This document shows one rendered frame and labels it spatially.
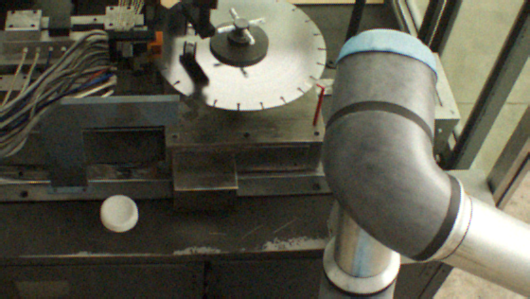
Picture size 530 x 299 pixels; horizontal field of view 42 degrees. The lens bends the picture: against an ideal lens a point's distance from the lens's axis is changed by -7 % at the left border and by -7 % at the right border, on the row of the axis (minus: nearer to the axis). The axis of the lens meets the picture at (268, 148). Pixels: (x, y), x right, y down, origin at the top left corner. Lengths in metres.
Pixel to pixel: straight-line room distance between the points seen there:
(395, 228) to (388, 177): 0.05
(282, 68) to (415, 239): 0.70
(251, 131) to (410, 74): 0.65
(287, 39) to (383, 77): 0.67
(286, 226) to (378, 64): 0.67
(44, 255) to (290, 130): 0.52
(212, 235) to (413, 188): 0.71
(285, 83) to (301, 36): 0.13
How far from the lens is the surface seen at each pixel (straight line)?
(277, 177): 1.43
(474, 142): 1.39
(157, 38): 1.35
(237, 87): 1.30
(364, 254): 1.00
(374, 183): 0.70
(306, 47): 1.40
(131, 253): 1.33
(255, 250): 1.35
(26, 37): 1.53
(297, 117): 1.41
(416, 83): 0.77
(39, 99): 1.39
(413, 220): 0.70
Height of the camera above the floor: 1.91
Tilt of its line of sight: 52 degrees down
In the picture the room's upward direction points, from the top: 11 degrees clockwise
